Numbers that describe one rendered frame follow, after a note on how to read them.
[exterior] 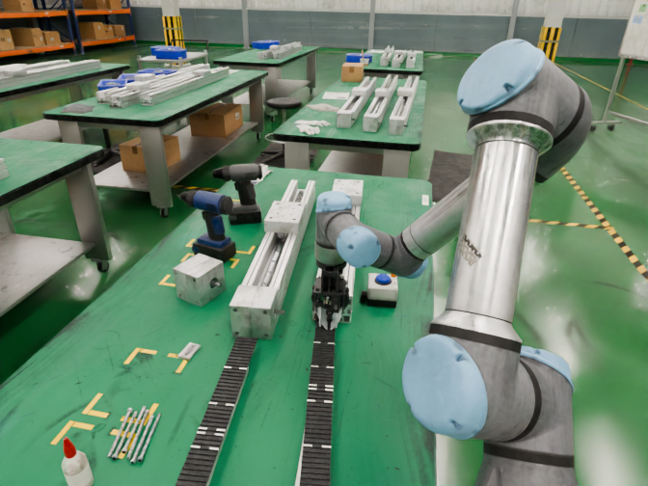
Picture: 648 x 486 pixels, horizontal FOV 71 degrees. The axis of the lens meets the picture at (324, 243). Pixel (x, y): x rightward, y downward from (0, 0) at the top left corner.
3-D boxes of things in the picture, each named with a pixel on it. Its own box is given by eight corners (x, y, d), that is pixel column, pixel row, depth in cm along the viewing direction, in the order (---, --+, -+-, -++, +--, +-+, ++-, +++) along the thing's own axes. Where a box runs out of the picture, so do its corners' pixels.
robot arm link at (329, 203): (324, 205, 91) (310, 190, 98) (323, 254, 96) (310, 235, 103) (360, 201, 93) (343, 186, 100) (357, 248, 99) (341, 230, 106)
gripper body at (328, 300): (310, 313, 105) (311, 268, 99) (315, 292, 112) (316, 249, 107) (344, 316, 104) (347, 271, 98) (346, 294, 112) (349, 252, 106)
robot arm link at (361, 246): (403, 246, 89) (377, 223, 98) (359, 229, 83) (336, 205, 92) (383, 280, 91) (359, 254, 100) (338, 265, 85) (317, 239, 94)
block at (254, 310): (281, 340, 112) (280, 309, 107) (231, 337, 113) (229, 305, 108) (287, 318, 120) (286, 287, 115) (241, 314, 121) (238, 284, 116)
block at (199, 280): (207, 310, 122) (203, 280, 118) (176, 297, 127) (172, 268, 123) (232, 292, 130) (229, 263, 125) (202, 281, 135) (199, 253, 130)
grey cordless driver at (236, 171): (264, 223, 170) (262, 167, 159) (210, 227, 166) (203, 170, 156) (262, 214, 176) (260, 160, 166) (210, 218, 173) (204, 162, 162)
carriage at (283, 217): (298, 241, 145) (298, 222, 142) (264, 239, 146) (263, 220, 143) (306, 220, 159) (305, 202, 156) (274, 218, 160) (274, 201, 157)
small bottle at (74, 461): (66, 487, 78) (46, 441, 72) (86, 471, 80) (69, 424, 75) (78, 499, 76) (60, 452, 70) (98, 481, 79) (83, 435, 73)
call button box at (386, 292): (395, 308, 124) (398, 288, 121) (360, 306, 125) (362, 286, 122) (394, 291, 131) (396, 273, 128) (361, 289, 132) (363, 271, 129)
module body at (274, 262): (279, 317, 120) (278, 290, 116) (241, 314, 121) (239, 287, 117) (314, 200, 190) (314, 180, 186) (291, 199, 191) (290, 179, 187)
